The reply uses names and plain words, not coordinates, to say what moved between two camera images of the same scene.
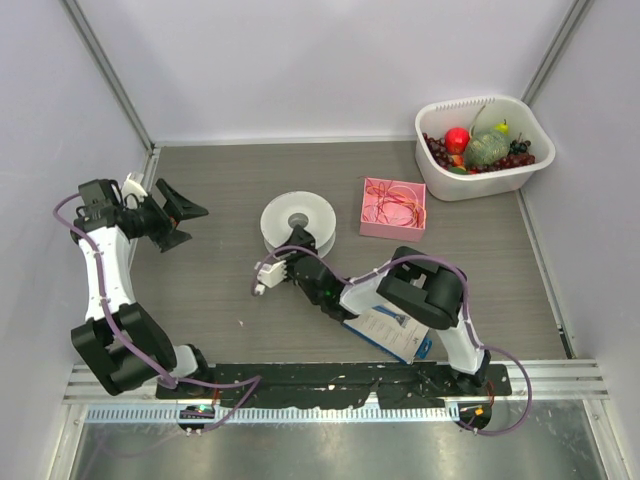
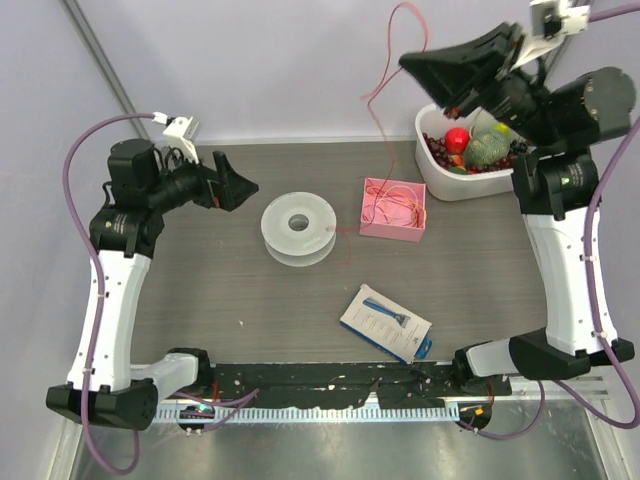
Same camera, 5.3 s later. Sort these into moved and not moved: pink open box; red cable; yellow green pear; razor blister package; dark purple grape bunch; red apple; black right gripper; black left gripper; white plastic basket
Moved: red cable; black right gripper; black left gripper
Not moved: red apple; white plastic basket; yellow green pear; dark purple grape bunch; razor blister package; pink open box
